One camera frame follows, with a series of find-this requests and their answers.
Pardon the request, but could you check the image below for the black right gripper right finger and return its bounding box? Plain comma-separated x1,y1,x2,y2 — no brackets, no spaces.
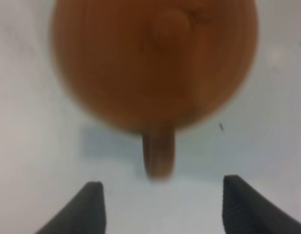
222,175,301,234

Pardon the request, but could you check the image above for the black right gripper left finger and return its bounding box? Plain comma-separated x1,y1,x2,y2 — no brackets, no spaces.
37,182,107,234

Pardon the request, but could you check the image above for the brown clay teapot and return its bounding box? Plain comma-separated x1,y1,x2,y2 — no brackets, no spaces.
50,0,258,179

